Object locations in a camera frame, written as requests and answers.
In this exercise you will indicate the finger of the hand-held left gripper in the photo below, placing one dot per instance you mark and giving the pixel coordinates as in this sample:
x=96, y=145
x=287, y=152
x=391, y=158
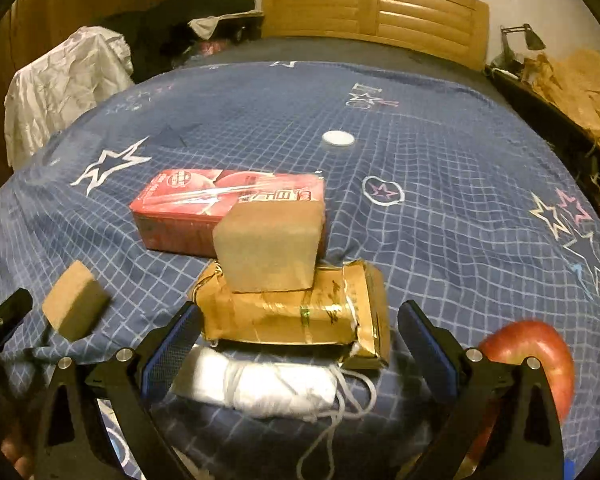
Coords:
x=5, y=317

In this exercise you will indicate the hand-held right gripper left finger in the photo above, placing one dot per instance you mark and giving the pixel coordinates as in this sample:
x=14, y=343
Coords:
x=172, y=350

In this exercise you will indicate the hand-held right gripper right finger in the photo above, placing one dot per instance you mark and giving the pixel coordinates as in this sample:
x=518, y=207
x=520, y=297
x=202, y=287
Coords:
x=427, y=350

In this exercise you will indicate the gold foil packet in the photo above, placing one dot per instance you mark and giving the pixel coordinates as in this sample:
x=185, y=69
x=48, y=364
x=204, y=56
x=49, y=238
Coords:
x=290, y=315

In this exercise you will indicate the person's left hand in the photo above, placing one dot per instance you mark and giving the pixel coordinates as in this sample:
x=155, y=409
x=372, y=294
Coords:
x=19, y=455

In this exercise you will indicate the brown foam block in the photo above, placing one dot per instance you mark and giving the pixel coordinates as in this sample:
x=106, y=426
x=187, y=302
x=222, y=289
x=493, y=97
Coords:
x=72, y=300
x=265, y=250

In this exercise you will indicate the red apple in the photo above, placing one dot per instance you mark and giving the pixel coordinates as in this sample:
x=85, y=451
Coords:
x=525, y=355

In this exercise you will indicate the blue checked star blanket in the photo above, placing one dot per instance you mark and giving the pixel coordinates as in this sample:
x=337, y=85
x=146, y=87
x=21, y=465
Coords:
x=430, y=210

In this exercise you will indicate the red drink carton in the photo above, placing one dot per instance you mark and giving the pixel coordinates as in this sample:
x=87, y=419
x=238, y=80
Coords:
x=180, y=195

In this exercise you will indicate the white bottle cap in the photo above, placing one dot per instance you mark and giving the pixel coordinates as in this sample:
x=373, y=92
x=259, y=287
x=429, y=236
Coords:
x=337, y=138

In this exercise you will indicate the white crumpled cloth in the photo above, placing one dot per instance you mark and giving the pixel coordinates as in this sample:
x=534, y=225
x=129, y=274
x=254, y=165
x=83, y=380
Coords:
x=65, y=90

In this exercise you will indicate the dark wooden desk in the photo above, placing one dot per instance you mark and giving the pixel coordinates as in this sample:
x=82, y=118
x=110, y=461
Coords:
x=545, y=115

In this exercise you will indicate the orange cover cloth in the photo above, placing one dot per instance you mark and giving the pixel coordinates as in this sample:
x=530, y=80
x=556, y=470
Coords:
x=580, y=90

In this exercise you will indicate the dark floral cloth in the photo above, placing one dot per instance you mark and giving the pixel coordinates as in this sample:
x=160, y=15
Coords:
x=215, y=47

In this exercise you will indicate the dark grey bed sheet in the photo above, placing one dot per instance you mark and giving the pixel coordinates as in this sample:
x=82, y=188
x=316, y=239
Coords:
x=330, y=52

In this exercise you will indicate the brown wooden wardrobe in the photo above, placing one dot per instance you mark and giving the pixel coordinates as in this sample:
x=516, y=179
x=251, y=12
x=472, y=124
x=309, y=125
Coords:
x=55, y=0

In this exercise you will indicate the black clothes pile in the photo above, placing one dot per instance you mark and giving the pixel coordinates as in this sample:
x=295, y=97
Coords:
x=170, y=25

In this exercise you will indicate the small beige cloth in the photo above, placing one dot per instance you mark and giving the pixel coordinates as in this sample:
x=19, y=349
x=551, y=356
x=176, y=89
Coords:
x=205, y=26

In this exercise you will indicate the black desk lamp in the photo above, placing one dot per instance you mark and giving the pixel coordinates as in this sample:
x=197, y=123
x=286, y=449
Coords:
x=535, y=37

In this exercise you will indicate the wooden headboard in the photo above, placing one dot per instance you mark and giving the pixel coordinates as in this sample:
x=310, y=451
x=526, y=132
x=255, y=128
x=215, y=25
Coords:
x=320, y=10

